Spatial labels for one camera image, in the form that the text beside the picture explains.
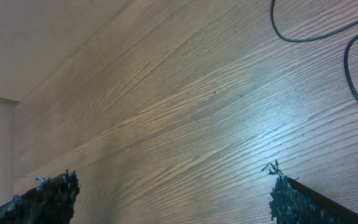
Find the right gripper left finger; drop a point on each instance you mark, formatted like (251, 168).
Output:
(51, 202)

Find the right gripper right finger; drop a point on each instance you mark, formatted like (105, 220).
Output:
(295, 203)

